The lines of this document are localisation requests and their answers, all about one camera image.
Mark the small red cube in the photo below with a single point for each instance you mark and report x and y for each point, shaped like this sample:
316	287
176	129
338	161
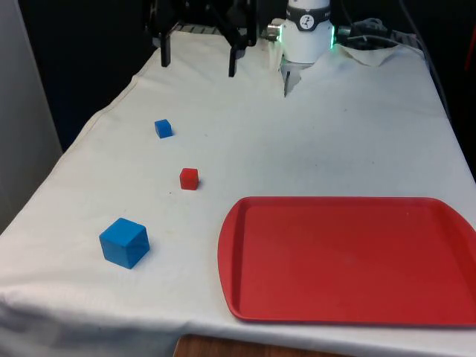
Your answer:
189	179

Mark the red tray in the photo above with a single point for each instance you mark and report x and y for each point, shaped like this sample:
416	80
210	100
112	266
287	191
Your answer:
346	260

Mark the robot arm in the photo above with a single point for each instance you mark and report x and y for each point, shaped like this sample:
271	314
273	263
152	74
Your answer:
306	41

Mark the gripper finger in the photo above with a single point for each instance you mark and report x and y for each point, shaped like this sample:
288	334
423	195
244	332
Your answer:
166	50
233	61

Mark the large blue cube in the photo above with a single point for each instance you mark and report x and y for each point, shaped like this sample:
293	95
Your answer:
122	243

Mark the small blue cube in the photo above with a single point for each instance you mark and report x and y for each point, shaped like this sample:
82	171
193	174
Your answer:
163	128

